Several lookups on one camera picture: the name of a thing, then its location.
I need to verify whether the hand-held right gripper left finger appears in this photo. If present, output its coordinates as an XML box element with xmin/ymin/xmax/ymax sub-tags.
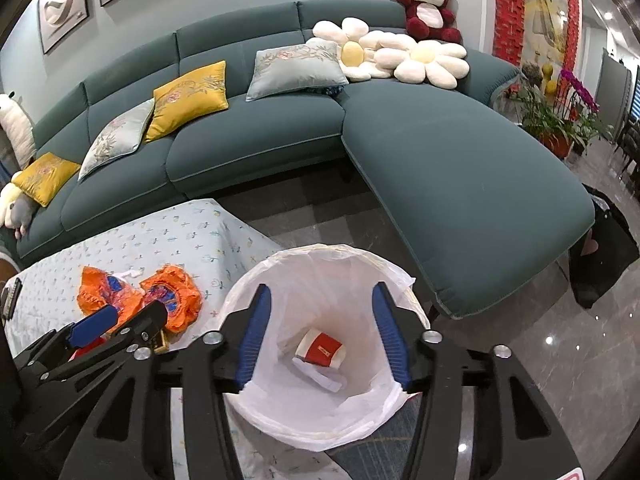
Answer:
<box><xmin>60</xmin><ymin>284</ymin><xmax>274</xmax><ymax>480</ymax></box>

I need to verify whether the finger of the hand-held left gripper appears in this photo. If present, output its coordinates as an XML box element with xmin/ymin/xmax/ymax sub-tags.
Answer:
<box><xmin>14</xmin><ymin>305</ymin><xmax>121</xmax><ymax>377</ymax></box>
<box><xmin>24</xmin><ymin>303</ymin><xmax>170</xmax><ymax>412</ymax></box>

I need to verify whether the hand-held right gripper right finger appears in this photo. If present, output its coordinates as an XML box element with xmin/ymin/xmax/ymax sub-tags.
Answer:
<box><xmin>372</xmin><ymin>282</ymin><xmax>582</xmax><ymax>480</ymax></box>

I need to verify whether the red and white paper cup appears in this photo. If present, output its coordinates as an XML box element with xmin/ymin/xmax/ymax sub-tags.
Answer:
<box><xmin>75</xmin><ymin>340</ymin><xmax>108</xmax><ymax>361</ymax></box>
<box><xmin>295</xmin><ymin>329</ymin><xmax>346</xmax><ymax>368</ymax></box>

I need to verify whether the orange snack bag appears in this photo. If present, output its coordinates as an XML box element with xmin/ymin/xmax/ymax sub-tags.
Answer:
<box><xmin>140</xmin><ymin>265</ymin><xmax>203</xmax><ymax>336</ymax></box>
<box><xmin>76</xmin><ymin>266</ymin><xmax>138</xmax><ymax>333</ymax></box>

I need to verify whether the waste bin with white liner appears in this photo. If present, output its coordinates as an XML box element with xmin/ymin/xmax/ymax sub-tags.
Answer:
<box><xmin>220</xmin><ymin>242</ymin><xmax>431</xmax><ymax>453</ymax></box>

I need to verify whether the crumpled white paper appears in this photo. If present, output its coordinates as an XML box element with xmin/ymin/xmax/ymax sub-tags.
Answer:
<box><xmin>292</xmin><ymin>355</ymin><xmax>346</xmax><ymax>393</ymax></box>

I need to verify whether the floral print tablecloth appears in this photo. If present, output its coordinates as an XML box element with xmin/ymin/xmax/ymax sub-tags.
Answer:
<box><xmin>0</xmin><ymin>199</ymin><xmax>283</xmax><ymax>480</ymax></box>

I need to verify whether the black remote control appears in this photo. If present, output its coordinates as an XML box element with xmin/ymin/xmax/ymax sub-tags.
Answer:
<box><xmin>0</xmin><ymin>277</ymin><xmax>23</xmax><ymax>318</ymax></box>

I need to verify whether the grey floor rug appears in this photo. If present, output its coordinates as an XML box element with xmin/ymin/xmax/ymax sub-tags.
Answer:
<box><xmin>322</xmin><ymin>392</ymin><xmax>426</xmax><ymax>480</ymax></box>

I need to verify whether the grey and cream plush toy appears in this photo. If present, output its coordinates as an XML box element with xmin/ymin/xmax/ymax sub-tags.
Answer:
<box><xmin>0</xmin><ymin>182</ymin><xmax>36</xmax><ymax>241</ymax></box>

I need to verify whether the small yellow embroidered cushion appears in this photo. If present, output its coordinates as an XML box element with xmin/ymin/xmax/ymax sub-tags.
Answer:
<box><xmin>11</xmin><ymin>152</ymin><xmax>82</xmax><ymax>208</ymax></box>

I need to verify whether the grey embroidered cushion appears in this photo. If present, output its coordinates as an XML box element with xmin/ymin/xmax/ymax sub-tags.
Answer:
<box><xmin>77</xmin><ymin>99</ymin><xmax>156</xmax><ymax>182</ymax></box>

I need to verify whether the teal sectional sofa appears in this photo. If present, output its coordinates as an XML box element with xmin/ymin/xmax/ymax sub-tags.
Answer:
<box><xmin>15</xmin><ymin>0</ymin><xmax>596</xmax><ymax>320</ymax></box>

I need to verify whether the white plush toy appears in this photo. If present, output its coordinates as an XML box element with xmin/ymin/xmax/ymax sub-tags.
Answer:
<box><xmin>0</xmin><ymin>91</ymin><xmax>37</xmax><ymax>171</ymax></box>

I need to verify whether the black bag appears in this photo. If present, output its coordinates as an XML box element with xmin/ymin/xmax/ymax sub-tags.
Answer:
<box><xmin>567</xmin><ymin>184</ymin><xmax>640</xmax><ymax>311</ymax></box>

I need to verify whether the large yellow embroidered cushion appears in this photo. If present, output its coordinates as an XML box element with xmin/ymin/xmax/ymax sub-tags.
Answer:
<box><xmin>145</xmin><ymin>60</ymin><xmax>230</xmax><ymax>143</ymax></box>

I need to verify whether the blue-grey embroidered cushion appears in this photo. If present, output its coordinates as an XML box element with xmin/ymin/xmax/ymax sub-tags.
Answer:
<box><xmin>245</xmin><ymin>40</ymin><xmax>350</xmax><ymax>102</ymax></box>

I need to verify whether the green potted plant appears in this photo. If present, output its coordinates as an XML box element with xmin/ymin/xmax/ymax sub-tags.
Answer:
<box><xmin>510</xmin><ymin>72</ymin><xmax>616</xmax><ymax>161</ymax></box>

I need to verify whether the white flower cushion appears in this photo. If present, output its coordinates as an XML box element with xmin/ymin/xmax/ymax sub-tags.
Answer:
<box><xmin>312</xmin><ymin>17</ymin><xmax>396</xmax><ymax>82</ymax></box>
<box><xmin>375</xmin><ymin>40</ymin><xmax>470</xmax><ymax>91</ymax></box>

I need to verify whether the dark chair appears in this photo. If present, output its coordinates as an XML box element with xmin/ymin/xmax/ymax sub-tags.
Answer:
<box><xmin>617</xmin><ymin>127</ymin><xmax>640</xmax><ymax>183</ymax></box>

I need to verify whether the purple orchid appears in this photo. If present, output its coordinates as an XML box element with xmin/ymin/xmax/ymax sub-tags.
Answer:
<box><xmin>560</xmin><ymin>67</ymin><xmax>601</xmax><ymax>116</ymax></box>

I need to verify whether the red teddy bear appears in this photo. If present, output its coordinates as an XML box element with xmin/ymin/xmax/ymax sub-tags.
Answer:
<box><xmin>395</xmin><ymin>0</ymin><xmax>463</xmax><ymax>45</ymax></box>

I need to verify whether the red wall decoration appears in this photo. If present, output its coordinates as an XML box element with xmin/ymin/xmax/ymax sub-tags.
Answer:
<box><xmin>492</xmin><ymin>0</ymin><xmax>582</xmax><ymax>68</ymax></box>

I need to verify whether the wall mural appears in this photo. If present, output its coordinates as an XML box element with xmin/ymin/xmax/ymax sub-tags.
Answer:
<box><xmin>522</xmin><ymin>0</ymin><xmax>571</xmax><ymax>66</ymax></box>

